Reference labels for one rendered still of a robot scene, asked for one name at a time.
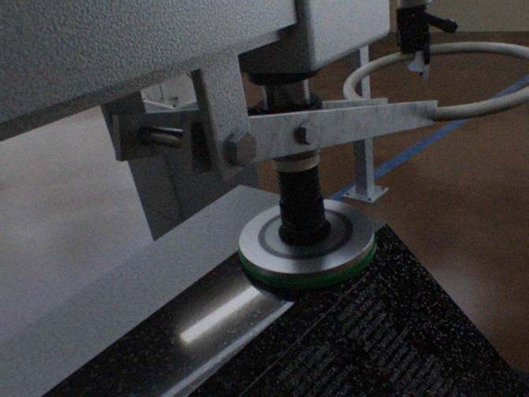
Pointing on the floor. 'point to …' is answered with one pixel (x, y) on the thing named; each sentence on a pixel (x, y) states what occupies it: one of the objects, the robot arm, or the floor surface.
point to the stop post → (363, 165)
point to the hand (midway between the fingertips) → (424, 73)
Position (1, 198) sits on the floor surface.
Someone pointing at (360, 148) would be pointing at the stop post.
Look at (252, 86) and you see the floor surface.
